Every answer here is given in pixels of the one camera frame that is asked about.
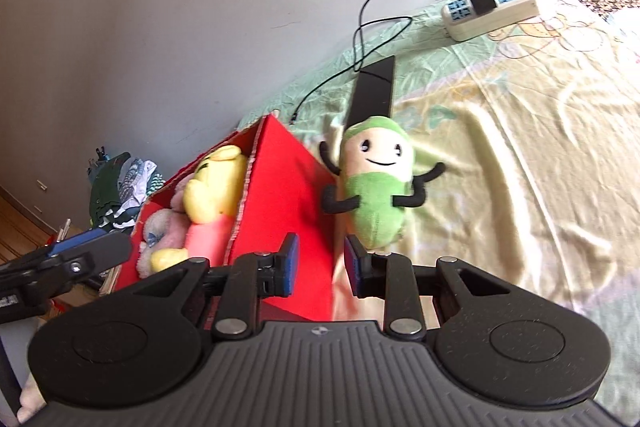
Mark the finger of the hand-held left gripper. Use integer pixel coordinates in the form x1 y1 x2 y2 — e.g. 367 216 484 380
44 232 134 294
0 229 110 279

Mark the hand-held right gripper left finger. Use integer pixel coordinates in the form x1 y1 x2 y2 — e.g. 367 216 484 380
127 232 301 343

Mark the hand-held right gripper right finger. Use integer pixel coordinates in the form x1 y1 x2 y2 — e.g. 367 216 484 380
344 234 512 341

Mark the red cardboard box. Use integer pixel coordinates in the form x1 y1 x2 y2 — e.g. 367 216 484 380
115 113 342 324

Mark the white plush bear checked bow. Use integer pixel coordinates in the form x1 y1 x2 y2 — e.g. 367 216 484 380
136 207 189 279

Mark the green plush toy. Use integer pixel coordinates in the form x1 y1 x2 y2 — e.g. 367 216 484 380
320 116 447 253

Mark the yellow plush bear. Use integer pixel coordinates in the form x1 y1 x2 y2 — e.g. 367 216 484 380
150 144 251 279

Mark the dark green garment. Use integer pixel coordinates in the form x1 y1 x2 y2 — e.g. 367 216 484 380
88 150 133 229

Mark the black metal bar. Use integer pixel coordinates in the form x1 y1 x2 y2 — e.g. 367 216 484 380
0 322 22 410

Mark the white grey printed cloth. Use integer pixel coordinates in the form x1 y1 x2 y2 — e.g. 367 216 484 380
117 158 159 214

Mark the black flat power bank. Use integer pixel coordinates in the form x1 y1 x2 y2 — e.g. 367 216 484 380
344 54 398 136

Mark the light green printed bedsheet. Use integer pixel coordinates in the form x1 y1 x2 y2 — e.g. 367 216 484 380
235 0 640 424

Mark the white power strip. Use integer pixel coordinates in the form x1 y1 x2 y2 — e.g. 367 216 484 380
441 0 544 42

